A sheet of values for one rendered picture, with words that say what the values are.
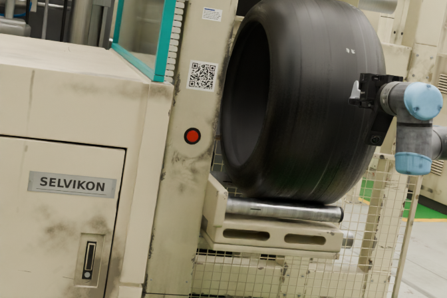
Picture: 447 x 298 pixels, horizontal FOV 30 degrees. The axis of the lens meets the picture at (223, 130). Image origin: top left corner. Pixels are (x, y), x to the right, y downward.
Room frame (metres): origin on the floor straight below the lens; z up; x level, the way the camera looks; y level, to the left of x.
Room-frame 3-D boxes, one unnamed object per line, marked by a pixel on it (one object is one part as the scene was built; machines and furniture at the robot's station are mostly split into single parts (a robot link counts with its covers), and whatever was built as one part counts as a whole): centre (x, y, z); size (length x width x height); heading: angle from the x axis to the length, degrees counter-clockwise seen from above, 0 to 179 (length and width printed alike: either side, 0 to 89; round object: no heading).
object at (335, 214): (2.17, -0.19, 0.90); 0.35 x 0.05 x 0.05; 107
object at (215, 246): (2.30, -0.14, 0.80); 0.37 x 0.36 x 0.02; 17
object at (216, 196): (2.25, 0.03, 0.90); 0.40 x 0.03 x 0.10; 17
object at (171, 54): (2.16, 0.17, 1.19); 0.05 x 0.04 x 0.48; 17
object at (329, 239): (2.17, -0.18, 0.83); 0.36 x 0.09 x 0.06; 107
